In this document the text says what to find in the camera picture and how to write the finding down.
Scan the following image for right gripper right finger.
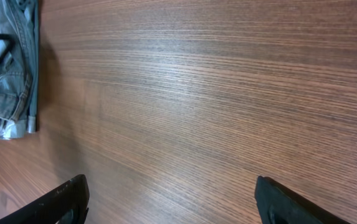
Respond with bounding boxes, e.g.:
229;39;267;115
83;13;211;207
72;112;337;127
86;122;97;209
255;176;350;224

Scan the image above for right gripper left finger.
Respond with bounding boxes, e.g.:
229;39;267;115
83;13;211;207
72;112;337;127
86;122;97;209
0;174;90;224

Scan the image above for light blue denim shorts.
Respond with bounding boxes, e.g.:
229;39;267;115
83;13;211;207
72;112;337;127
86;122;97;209
0;0;39;139

